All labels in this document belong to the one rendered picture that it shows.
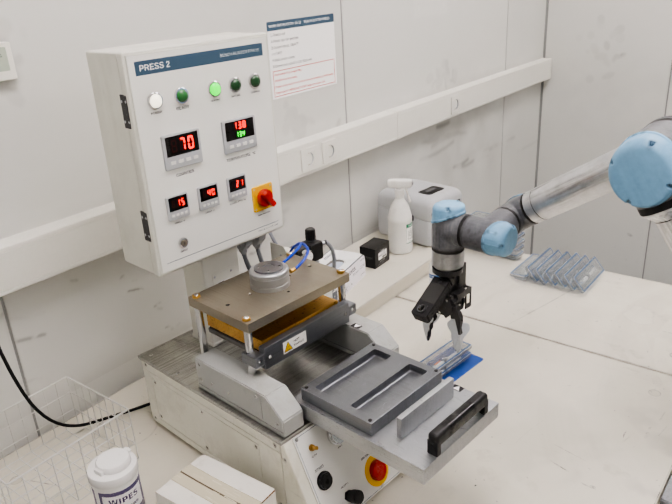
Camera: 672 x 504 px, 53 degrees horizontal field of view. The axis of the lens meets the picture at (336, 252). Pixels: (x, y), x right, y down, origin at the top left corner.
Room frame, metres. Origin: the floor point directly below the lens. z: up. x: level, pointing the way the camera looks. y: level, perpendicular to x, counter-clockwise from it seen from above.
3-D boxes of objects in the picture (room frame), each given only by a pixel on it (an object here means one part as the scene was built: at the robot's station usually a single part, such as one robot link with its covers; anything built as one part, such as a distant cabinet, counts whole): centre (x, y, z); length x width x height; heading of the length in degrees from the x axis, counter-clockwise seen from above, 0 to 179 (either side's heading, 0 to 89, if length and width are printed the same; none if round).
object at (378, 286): (1.98, -0.11, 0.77); 0.84 x 0.30 x 0.04; 141
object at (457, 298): (1.42, -0.26, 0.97); 0.09 x 0.08 x 0.12; 135
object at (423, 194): (2.21, -0.31, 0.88); 0.25 x 0.20 x 0.17; 45
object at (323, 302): (1.21, 0.13, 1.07); 0.22 x 0.17 x 0.10; 136
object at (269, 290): (1.24, 0.14, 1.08); 0.31 x 0.24 x 0.13; 136
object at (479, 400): (0.89, -0.18, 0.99); 0.15 x 0.02 x 0.04; 136
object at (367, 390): (1.02, -0.05, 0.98); 0.20 x 0.17 x 0.03; 136
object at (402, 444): (0.99, -0.09, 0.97); 0.30 x 0.22 x 0.08; 46
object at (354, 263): (1.82, 0.02, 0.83); 0.23 x 0.12 x 0.07; 152
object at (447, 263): (1.42, -0.26, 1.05); 0.08 x 0.08 x 0.05
